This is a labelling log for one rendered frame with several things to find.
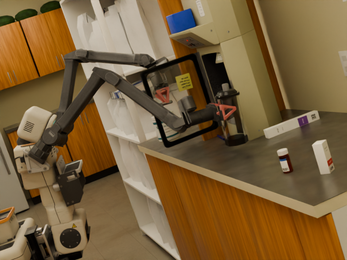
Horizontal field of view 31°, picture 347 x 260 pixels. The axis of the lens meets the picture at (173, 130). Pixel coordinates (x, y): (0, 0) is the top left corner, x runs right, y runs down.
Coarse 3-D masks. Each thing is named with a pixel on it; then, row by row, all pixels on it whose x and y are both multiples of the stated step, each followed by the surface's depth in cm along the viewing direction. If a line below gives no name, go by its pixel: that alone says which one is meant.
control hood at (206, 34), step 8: (208, 24) 276; (184, 32) 282; (192, 32) 275; (200, 32) 275; (208, 32) 276; (176, 40) 304; (200, 40) 282; (208, 40) 277; (216, 40) 278; (192, 48) 307
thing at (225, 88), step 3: (222, 84) 270; (225, 84) 268; (225, 87) 268; (228, 87) 269; (222, 90) 273; (225, 90) 269; (228, 90) 269; (231, 90) 267; (234, 90) 268; (219, 93) 268; (222, 93) 267; (225, 93) 266; (228, 93) 266; (231, 93) 266
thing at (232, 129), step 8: (216, 96) 268; (224, 96) 265; (224, 104) 267; (232, 104) 267; (240, 112) 270; (224, 120) 270; (232, 120) 268; (240, 120) 269; (224, 128) 272; (232, 128) 269; (240, 128) 269; (232, 136) 270; (240, 136) 270
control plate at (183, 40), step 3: (180, 39) 298; (183, 39) 295; (186, 39) 292; (189, 39) 290; (192, 39) 287; (183, 42) 301; (186, 42) 298; (189, 42) 296; (192, 42) 293; (195, 42) 290; (198, 42) 287; (192, 45) 299; (198, 45) 293; (201, 45) 291
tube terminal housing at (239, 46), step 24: (192, 0) 291; (216, 0) 277; (240, 0) 290; (216, 24) 277; (240, 24) 283; (216, 48) 285; (240, 48) 282; (240, 72) 282; (264, 72) 298; (240, 96) 283; (264, 96) 291; (264, 120) 288
